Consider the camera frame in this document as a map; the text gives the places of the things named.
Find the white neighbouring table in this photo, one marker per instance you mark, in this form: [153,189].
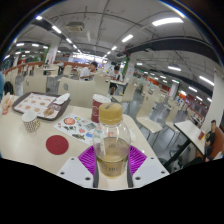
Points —
[191,131]

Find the group of ceiling lights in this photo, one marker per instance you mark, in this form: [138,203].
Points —
[166,21]

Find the black backpack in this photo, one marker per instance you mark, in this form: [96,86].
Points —
[8,88]

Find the brown food tray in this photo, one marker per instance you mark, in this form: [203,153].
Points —
[35,104]

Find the white patterned mug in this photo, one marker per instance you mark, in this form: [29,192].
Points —
[30,122]

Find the ceiling air conditioner unit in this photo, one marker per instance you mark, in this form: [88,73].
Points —
[75,26]

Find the colourful sticker sheet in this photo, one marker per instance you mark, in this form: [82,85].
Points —
[76,128]

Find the paper food bag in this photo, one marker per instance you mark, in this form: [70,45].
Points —
[6,103]

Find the beige chair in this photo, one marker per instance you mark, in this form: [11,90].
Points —
[78,90]
[35,85]

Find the red paper cup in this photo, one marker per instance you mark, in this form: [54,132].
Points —
[97,108]

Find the group of beige chairs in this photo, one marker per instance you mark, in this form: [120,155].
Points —
[148,113]

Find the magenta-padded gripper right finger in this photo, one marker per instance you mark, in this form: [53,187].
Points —
[151,170]

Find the clear bottle with tan cap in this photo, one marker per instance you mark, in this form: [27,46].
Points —
[111,150]

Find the flat round red coaster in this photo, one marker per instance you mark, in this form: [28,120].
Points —
[57,144]

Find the white paper napkin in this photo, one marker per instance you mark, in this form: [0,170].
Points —
[62,98]

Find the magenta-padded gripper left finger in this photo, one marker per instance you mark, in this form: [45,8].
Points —
[71,170]

